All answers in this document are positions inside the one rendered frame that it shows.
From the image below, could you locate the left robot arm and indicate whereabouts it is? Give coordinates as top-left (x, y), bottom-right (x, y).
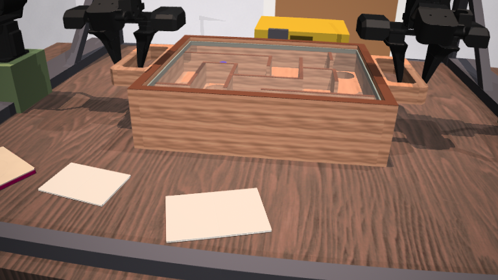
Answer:
top-left (406, 0), bottom-right (473, 46)

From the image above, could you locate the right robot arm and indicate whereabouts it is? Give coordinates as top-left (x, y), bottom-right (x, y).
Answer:
top-left (0, 0), bottom-right (140, 63)

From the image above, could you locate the wooden maze board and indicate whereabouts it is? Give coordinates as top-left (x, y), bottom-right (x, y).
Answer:
top-left (110, 35), bottom-right (428, 167)

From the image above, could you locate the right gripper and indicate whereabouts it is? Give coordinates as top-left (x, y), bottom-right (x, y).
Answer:
top-left (63, 0), bottom-right (186, 68)

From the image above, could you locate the tan square board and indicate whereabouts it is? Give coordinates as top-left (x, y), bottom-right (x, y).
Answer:
top-left (0, 146), bottom-right (36, 190)

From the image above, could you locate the cream flat square panel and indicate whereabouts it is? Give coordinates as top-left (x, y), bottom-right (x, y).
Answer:
top-left (38, 163), bottom-right (131, 207)

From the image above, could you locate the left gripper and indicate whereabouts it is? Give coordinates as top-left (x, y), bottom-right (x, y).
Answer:
top-left (356, 0), bottom-right (490, 84)

